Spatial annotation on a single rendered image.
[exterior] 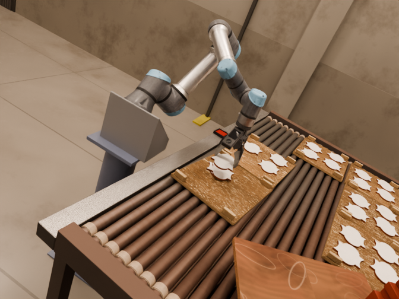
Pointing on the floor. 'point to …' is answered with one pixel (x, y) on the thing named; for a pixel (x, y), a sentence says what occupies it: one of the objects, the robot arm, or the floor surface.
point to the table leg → (60, 279)
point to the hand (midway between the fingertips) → (224, 161)
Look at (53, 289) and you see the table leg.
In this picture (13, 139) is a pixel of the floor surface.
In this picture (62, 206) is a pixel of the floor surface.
